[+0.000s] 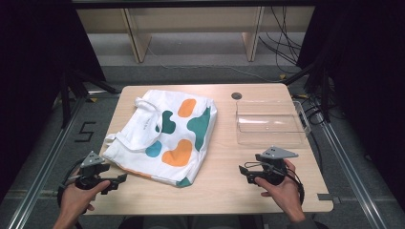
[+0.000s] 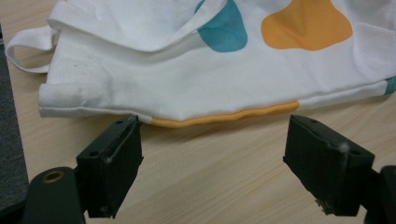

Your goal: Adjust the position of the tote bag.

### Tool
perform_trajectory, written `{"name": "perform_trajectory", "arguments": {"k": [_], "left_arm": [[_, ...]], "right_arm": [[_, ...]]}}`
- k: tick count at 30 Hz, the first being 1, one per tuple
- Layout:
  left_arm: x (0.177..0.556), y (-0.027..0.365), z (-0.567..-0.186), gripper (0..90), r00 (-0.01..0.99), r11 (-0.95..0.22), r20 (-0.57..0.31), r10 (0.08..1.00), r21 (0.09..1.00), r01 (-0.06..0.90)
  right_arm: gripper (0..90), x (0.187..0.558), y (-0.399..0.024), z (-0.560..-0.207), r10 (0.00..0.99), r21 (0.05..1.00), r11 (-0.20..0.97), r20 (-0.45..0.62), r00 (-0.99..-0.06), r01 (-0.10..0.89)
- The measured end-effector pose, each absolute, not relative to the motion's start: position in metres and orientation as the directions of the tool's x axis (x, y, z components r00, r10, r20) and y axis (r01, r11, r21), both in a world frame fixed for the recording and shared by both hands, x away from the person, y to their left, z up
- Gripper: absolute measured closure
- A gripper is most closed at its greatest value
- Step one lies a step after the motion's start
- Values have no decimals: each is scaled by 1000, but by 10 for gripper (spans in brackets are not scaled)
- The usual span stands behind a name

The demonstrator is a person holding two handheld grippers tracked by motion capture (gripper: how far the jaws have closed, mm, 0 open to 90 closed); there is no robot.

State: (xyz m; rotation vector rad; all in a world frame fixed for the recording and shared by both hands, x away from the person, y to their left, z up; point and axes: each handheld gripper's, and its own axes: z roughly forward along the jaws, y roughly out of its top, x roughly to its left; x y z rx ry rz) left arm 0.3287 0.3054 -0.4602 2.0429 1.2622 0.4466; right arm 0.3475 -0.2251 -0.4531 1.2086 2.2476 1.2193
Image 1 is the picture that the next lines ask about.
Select thin white floor cable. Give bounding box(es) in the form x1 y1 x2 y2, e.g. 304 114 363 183
146 47 285 83

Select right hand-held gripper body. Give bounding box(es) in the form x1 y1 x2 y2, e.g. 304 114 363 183
254 146 300 186

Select aluminium floor rail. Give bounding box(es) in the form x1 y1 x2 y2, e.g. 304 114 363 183
7 94 88 229
317 119 389 229

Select white tote bag coloured blobs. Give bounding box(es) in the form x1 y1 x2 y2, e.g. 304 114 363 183
102 89 219 189

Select grey table edge bracket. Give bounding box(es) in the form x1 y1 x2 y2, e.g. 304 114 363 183
317 193 341 205

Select pale wooden desk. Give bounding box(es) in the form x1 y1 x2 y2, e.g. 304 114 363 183
75 6 316 64

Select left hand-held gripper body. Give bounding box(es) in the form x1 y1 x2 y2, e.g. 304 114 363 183
75 151 112 192

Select dark curtain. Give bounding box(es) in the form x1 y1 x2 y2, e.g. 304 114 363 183
0 0 107 204
296 0 405 209

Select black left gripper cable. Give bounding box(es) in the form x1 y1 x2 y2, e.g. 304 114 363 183
56 156 84 208

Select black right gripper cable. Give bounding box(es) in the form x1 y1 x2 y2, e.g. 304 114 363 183
286 167 306 205

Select bundle of black cables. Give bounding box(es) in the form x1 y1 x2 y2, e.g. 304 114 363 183
258 6 304 74

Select person's right hand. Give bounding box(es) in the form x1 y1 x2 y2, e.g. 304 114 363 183
253 158 307 223

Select person's left hand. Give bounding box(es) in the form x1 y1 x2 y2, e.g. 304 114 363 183
57 180 112 221

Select clear plastic box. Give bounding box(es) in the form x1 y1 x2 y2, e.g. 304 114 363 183
235 99 312 147

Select black metal stand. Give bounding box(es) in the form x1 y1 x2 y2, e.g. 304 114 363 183
59 68 121 129
282 60 332 124

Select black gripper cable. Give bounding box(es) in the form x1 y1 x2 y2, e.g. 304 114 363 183
286 167 306 205
56 156 84 208

